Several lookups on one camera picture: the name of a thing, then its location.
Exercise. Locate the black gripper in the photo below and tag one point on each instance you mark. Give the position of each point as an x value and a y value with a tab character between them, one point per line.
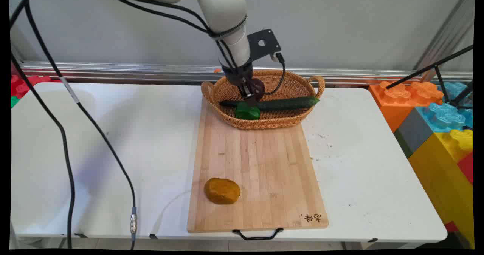
237	73

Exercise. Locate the orange-brown potato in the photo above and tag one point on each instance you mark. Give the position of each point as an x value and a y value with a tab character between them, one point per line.
222	190

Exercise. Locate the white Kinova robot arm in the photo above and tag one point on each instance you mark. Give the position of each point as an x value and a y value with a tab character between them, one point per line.
221	9

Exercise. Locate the dark purple onion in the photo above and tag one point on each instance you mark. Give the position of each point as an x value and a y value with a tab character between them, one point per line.
259	88

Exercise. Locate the green bell pepper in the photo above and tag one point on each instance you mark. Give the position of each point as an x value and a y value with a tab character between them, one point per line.
246	112

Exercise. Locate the woven wicker basket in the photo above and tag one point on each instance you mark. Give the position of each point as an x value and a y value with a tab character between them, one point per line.
272	121

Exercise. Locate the dark green cucumber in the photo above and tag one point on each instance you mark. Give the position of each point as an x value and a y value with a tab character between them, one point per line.
287	104

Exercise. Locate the wooden cutting board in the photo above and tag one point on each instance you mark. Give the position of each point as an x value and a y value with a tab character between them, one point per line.
257	172

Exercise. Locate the clear plastic tube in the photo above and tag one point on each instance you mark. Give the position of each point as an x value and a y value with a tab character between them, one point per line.
166	206

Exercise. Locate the orange giant toy brick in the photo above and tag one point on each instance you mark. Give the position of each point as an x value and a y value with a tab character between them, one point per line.
397	104

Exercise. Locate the grey giant toy brick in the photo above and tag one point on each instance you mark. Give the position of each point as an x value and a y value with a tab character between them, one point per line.
414	134

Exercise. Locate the black tripod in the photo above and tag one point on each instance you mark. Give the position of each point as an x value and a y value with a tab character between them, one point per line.
442	62

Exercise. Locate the blue giant toy brick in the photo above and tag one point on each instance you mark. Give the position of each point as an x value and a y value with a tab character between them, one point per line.
444	115

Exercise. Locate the yellow giant toy brick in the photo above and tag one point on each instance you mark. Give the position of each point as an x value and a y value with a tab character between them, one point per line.
444	179

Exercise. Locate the red giant toy brick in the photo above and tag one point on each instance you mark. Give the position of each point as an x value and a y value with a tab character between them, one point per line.
28	83
467	168

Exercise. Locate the green giant toy brick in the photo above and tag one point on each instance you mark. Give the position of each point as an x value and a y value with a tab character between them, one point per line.
14	101

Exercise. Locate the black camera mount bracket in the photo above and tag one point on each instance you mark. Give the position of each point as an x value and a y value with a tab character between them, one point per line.
264	43

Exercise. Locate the aluminium rail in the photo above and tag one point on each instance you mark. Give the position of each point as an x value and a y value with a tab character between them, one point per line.
121	70

